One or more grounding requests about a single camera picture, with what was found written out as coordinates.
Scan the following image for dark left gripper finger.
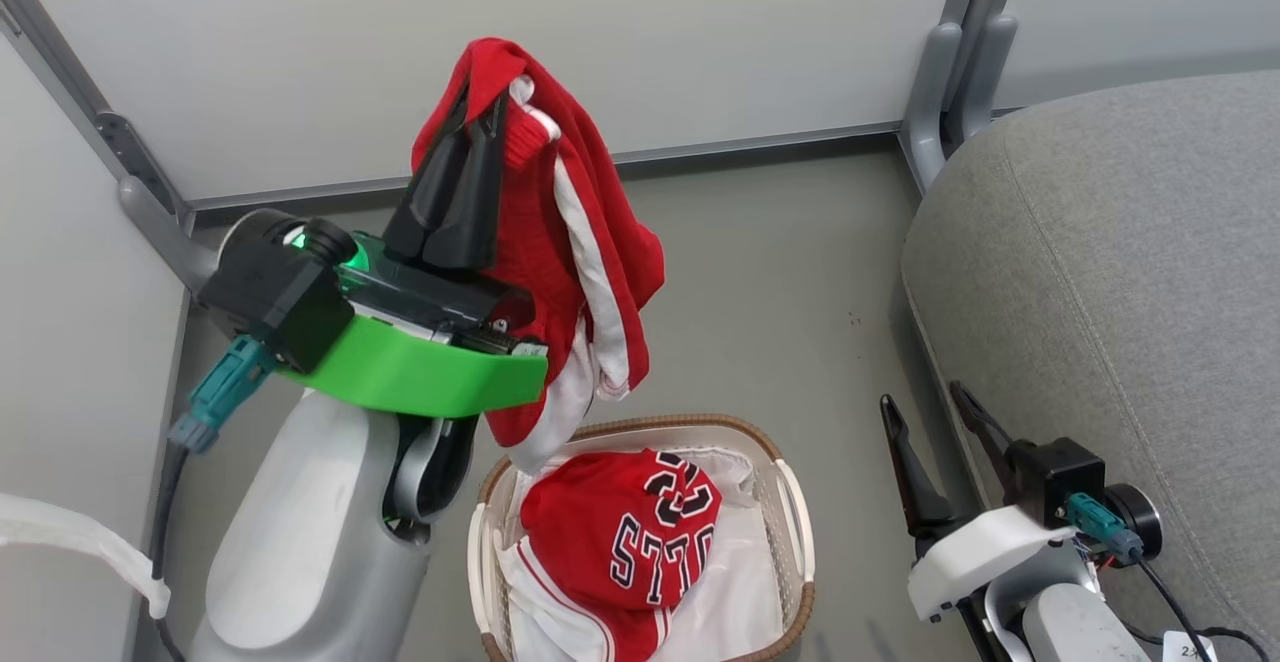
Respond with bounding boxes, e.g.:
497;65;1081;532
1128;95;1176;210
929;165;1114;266
430;95;509;273
384;88;472;266

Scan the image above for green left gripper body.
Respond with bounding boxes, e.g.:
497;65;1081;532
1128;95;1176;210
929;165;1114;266
280;232;549;419

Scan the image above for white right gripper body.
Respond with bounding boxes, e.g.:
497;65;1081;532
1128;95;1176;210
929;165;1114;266
907;504;1077;624

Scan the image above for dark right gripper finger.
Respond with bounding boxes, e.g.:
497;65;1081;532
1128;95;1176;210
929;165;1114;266
880;394;960;544
948;380;1016;505

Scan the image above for red shorts with white stripes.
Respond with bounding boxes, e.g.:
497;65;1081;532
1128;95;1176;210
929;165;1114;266
410;37;667;475

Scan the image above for red jersey with black numbers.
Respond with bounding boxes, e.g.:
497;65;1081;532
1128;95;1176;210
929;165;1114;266
500;449;724;662

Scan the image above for white basket with brown rim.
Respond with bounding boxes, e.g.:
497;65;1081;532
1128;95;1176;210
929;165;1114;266
467;414;817;662

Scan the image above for white cloth basket liner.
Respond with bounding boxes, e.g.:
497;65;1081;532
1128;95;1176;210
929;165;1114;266
500;447;787;662

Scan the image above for grey fabric sofa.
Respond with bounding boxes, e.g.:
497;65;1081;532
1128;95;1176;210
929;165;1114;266
900;70;1280;662

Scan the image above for white paper label tag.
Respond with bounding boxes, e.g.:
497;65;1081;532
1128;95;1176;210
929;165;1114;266
1163;630;1218;662

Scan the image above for left arm cable teal plug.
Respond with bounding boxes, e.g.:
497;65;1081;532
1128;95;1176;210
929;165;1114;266
148;335;277;662

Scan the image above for grey partition foot bracket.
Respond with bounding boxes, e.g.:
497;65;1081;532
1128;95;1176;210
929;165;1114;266
95;110;251;295

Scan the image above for grey double partition post foot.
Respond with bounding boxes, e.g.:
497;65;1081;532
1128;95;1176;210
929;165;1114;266
900;12;1021;193

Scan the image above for white wrapped hose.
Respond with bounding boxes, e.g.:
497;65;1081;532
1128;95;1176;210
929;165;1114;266
0;492;172;621

